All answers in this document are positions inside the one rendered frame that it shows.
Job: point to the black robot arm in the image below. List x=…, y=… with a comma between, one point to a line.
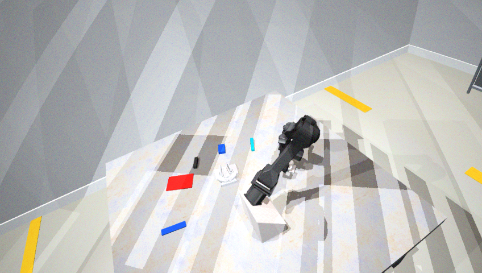
x=294, y=138

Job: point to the red flat plate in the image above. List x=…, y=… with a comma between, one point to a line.
x=180, y=182

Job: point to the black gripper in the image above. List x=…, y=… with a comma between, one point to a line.
x=287, y=166

